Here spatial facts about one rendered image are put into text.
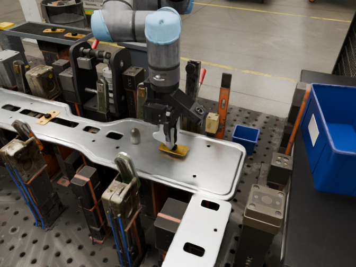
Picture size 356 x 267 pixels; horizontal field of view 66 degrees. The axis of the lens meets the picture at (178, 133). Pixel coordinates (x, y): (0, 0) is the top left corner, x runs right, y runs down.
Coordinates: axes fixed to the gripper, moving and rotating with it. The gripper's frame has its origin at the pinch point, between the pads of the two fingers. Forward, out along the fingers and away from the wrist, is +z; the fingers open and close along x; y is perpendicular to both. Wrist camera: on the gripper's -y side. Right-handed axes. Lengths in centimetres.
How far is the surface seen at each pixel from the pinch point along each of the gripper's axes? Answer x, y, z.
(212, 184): 8.2, -14.0, 2.8
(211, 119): -10.8, -7.9, -3.6
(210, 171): 4.1, -12.3, 2.8
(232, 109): -74, -4, 33
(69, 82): -16, 49, -3
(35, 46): -238, 322, 102
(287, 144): -13.9, -30.9, 1.7
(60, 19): -207, 230, 46
